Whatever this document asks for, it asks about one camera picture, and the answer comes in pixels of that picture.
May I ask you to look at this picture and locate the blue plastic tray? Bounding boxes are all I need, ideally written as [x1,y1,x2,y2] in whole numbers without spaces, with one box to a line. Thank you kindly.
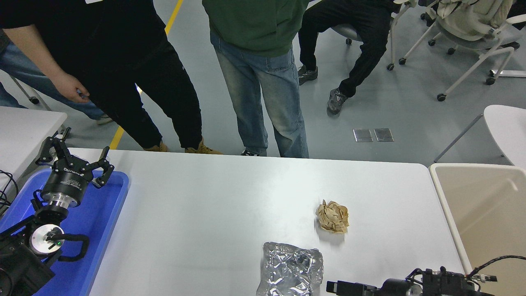
[0,168,129,296]

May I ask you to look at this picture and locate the person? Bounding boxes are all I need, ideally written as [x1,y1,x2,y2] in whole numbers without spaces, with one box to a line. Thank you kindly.
[201,0,311,159]
[0,0,224,155]
[297,0,397,115]
[0,29,113,125]

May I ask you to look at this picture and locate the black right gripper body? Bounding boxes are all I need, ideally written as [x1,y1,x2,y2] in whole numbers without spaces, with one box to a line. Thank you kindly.
[380,278,413,296]

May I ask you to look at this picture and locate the tan paper ball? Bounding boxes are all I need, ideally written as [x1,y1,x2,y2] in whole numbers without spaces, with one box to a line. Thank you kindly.
[316,200,350,234]

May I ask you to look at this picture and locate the white side table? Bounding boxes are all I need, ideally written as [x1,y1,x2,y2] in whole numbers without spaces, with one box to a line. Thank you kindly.
[0,106,68,194]

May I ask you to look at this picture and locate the thin black cable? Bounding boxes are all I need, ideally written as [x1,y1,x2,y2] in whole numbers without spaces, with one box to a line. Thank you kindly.
[0,169,19,216]

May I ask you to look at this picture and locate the white chair frame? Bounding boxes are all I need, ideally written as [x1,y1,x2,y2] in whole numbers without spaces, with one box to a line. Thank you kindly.
[386,0,415,71]

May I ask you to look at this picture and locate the white-framed chair on casters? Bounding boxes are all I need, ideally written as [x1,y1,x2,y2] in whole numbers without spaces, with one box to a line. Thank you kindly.
[399,0,526,102]

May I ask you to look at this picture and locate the beige coat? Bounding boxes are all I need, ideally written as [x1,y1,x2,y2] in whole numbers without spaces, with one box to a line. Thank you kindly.
[436,0,514,42]

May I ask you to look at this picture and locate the person's right hand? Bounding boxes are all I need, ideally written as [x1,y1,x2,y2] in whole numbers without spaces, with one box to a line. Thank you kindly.
[53,73,90,103]

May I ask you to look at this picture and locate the white chair base bar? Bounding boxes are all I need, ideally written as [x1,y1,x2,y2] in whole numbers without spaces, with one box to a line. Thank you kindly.
[486,69,526,86]

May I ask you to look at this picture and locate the grey stool seat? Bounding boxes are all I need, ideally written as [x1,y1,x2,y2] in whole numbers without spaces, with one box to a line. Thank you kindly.
[331,23,364,45]

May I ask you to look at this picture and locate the white round-cornered table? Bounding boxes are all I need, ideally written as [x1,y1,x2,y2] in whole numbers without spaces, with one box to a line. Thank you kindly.
[434,105,526,169]

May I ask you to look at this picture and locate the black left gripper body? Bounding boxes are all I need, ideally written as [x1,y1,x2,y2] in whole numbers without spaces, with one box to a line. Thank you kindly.
[41,161,95,202]

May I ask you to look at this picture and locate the large pale bin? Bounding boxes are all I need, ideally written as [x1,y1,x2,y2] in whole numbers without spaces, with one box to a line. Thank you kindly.
[429,163,526,296]

